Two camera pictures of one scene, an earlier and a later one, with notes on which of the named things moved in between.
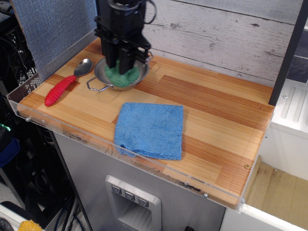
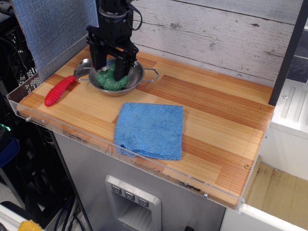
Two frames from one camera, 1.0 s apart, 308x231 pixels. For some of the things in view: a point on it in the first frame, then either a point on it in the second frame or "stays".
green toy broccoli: x=113 y=76 stays
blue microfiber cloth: x=149 y=130 stays
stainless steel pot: x=101 y=82 to x=137 y=74
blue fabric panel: x=56 y=31 stays
